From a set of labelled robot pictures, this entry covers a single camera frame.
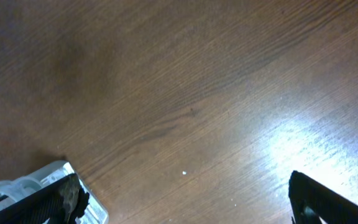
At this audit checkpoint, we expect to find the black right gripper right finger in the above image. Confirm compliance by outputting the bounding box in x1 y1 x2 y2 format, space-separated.
288 170 358 224

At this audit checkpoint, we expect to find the clear plastic container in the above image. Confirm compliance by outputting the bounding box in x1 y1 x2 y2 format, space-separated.
0 161 109 224

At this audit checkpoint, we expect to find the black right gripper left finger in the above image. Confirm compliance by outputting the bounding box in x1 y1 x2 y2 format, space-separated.
0 174 90 224

